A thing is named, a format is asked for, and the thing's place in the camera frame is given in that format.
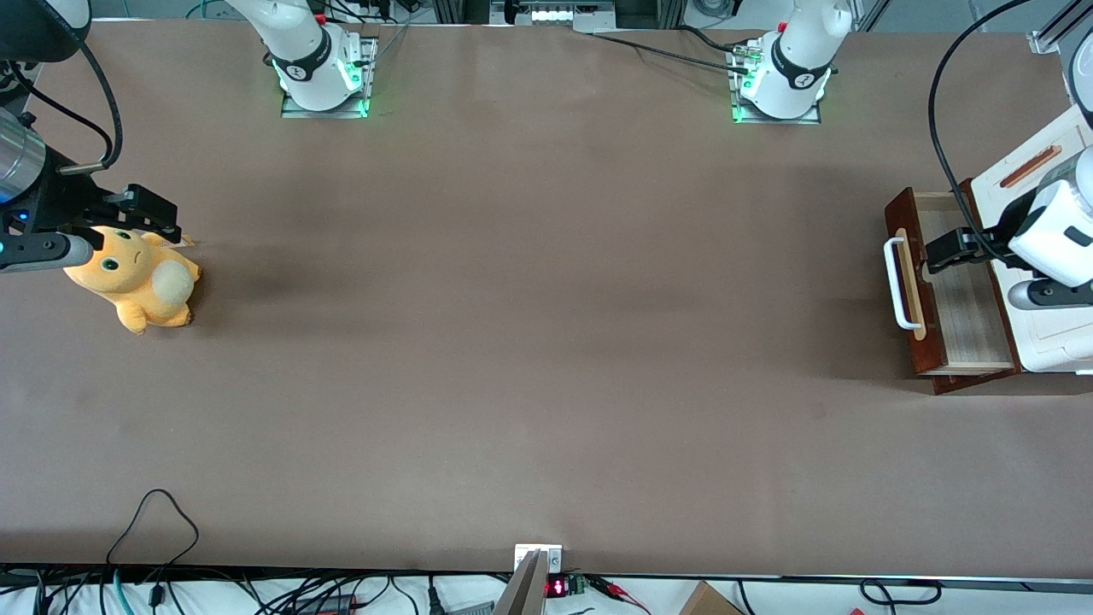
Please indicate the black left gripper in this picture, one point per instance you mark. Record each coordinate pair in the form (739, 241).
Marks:
(997, 231)

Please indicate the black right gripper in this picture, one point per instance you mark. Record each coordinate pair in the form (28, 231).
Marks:
(61, 198)

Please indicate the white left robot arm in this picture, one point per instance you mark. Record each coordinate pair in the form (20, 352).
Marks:
(1059, 231)

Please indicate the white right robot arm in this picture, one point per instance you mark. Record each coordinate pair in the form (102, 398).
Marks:
(312, 51)

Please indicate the dark wooden drawer cabinet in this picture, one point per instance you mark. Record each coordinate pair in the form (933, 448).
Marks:
(1006, 329)

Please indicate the orange plush toy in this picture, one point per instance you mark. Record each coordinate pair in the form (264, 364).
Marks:
(128, 273)

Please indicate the white plastic box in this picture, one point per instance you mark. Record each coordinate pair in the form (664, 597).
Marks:
(1055, 342)

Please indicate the aluminium extrusion profile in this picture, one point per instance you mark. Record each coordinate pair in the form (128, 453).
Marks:
(1055, 34)

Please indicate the black power adapter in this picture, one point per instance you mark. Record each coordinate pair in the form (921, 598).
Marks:
(324, 604)

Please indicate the brown cardboard box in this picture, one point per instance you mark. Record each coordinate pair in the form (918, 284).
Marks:
(709, 602)

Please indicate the white power strip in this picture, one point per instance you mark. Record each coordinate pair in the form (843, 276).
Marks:
(555, 15)

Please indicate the red black clip leads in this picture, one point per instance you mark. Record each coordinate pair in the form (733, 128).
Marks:
(619, 594)

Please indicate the grey metal bar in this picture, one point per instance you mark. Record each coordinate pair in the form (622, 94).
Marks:
(523, 589)

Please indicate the red LED display module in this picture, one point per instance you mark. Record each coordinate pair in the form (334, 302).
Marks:
(559, 587)

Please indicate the cylindrical black wrist camera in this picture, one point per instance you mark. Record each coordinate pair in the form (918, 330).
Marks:
(51, 254)
(1050, 295)

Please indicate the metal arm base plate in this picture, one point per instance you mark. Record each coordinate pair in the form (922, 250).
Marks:
(768, 120)
(299, 111)

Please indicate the white metal bracket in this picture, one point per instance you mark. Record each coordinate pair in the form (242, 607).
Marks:
(553, 559)

